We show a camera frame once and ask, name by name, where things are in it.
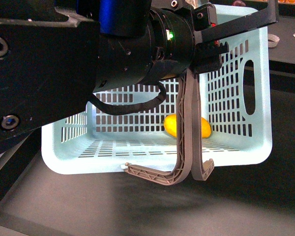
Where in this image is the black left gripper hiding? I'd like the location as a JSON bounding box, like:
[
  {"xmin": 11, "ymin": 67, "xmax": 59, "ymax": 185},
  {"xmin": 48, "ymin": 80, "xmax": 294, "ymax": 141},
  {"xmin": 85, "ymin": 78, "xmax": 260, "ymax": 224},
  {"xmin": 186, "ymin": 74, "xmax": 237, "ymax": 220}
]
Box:
[{"xmin": 95, "ymin": 0, "xmax": 278, "ymax": 91}]

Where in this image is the yellow mango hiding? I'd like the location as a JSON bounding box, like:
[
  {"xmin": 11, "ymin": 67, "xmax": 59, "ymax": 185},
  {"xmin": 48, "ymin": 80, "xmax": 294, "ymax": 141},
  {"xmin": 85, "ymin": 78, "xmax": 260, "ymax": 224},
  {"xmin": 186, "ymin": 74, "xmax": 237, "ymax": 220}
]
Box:
[{"xmin": 163, "ymin": 113, "xmax": 212, "ymax": 139}]

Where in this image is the light blue plastic basket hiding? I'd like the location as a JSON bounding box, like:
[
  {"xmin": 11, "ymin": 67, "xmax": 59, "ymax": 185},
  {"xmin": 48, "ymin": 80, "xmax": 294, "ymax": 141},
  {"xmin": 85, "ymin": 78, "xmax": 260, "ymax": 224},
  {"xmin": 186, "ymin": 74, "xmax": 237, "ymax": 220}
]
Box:
[{"xmin": 41, "ymin": 5, "xmax": 272, "ymax": 175}]

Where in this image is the grey basket handle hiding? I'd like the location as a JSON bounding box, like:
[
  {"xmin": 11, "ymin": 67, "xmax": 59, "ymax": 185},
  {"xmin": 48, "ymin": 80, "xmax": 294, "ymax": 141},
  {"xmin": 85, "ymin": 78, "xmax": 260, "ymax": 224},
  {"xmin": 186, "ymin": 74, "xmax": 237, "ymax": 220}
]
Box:
[{"xmin": 125, "ymin": 69, "xmax": 214, "ymax": 186}]

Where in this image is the clear tape roll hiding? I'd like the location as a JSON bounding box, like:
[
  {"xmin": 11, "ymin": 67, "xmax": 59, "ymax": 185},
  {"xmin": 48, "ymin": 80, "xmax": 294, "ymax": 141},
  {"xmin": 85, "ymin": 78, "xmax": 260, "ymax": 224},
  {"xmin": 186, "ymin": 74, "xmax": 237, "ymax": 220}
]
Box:
[{"xmin": 267, "ymin": 34, "xmax": 280, "ymax": 48}]

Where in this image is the black sleeved cable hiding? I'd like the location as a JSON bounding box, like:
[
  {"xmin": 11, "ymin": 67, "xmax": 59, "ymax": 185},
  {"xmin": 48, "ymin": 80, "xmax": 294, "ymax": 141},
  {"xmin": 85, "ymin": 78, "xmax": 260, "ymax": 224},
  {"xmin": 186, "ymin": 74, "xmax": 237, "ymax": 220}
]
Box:
[{"xmin": 88, "ymin": 81, "xmax": 168, "ymax": 116}]

